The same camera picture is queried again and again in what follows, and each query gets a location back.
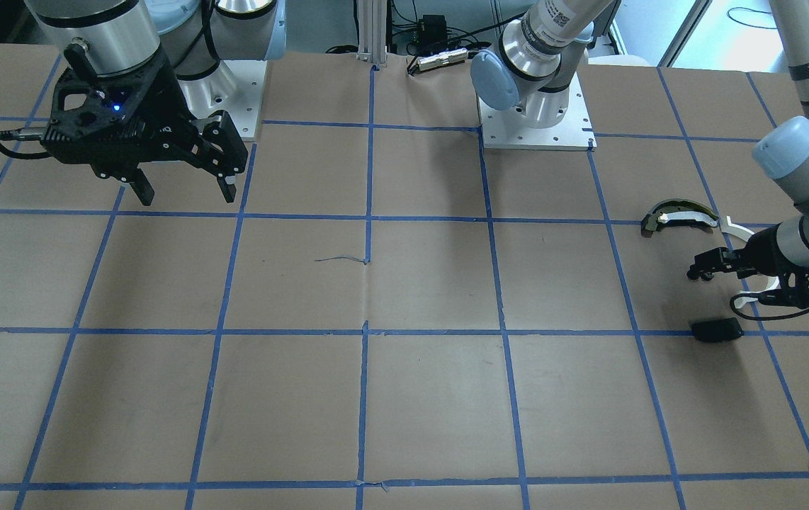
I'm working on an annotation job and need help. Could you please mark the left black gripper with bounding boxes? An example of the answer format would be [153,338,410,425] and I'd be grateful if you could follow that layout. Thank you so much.
[686,225,809,310]

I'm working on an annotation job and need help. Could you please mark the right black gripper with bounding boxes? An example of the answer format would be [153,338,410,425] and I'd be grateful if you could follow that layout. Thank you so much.
[42,43,248,207]

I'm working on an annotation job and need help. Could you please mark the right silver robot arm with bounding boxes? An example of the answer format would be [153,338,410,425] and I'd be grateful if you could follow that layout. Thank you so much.
[26,1,287,205]

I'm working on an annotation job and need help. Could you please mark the white curved plastic arc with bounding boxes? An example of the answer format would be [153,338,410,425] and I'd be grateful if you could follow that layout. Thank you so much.
[720,216,780,310]

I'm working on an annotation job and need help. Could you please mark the olive curved brake shoe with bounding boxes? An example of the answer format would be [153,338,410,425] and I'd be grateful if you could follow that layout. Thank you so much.
[640,199,720,237]

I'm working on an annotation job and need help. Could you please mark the metal connector block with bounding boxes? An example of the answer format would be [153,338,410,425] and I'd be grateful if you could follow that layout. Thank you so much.
[407,47,470,77]

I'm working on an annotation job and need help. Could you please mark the small black plastic bracket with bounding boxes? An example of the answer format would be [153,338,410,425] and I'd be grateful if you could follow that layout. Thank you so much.
[690,317,744,344]

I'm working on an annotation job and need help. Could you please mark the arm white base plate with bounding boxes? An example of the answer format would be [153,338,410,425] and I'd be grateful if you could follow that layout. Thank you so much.
[179,60,268,142]
[477,75,598,151]

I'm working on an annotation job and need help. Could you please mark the aluminium frame post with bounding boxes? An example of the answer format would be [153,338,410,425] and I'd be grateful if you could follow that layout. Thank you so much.
[355,0,390,69]

